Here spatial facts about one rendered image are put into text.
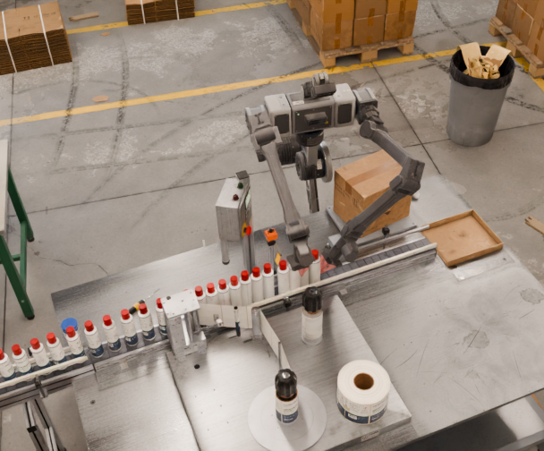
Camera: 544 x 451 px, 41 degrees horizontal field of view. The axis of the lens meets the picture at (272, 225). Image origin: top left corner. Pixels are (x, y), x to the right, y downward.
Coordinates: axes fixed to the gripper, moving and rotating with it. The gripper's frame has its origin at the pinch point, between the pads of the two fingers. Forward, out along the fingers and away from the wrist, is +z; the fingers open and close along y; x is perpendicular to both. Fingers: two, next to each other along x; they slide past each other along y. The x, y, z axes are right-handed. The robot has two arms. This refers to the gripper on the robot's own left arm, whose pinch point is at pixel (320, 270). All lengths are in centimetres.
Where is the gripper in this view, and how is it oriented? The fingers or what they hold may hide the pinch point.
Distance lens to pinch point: 333.4
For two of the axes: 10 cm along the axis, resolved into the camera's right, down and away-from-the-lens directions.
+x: 7.3, 2.2, 6.4
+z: -5.6, 7.3, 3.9
